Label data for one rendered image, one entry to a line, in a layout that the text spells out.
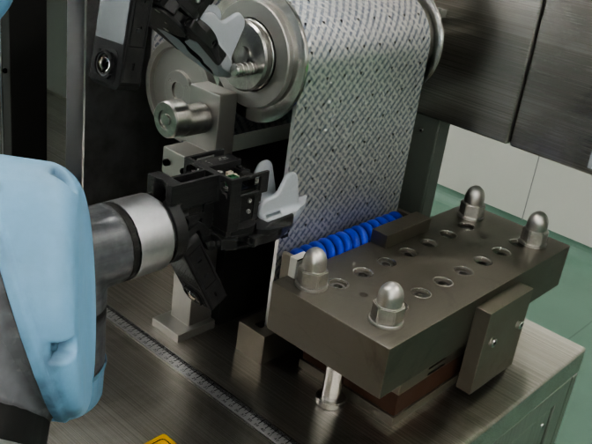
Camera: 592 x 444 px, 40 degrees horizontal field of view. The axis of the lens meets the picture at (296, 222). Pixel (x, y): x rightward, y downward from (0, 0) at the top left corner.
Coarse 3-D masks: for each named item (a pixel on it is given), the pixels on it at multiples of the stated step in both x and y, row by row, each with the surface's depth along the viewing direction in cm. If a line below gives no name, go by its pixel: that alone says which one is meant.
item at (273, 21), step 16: (240, 0) 85; (256, 0) 84; (224, 16) 87; (256, 16) 84; (272, 16) 82; (272, 32) 83; (288, 32) 82; (288, 48) 82; (288, 64) 83; (224, 80) 90; (272, 80) 85; (288, 80) 84; (240, 96) 88; (256, 96) 87; (272, 96) 85
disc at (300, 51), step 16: (224, 0) 88; (272, 0) 83; (288, 0) 82; (288, 16) 82; (304, 32) 82; (304, 48) 82; (304, 64) 82; (304, 80) 83; (288, 96) 85; (240, 112) 90; (256, 112) 88; (272, 112) 87; (288, 112) 86
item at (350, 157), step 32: (384, 96) 97; (416, 96) 102; (320, 128) 90; (352, 128) 94; (384, 128) 99; (288, 160) 88; (320, 160) 92; (352, 160) 97; (384, 160) 102; (320, 192) 94; (352, 192) 99; (384, 192) 105; (320, 224) 97; (352, 224) 102
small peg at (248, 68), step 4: (232, 64) 82; (236, 64) 82; (240, 64) 83; (244, 64) 83; (248, 64) 83; (252, 64) 84; (232, 68) 82; (236, 68) 82; (240, 68) 82; (244, 68) 83; (248, 68) 83; (252, 68) 83; (256, 68) 84; (232, 72) 83; (236, 72) 82; (240, 72) 82; (244, 72) 83; (248, 72) 83; (252, 72) 84; (236, 76) 82; (240, 76) 83
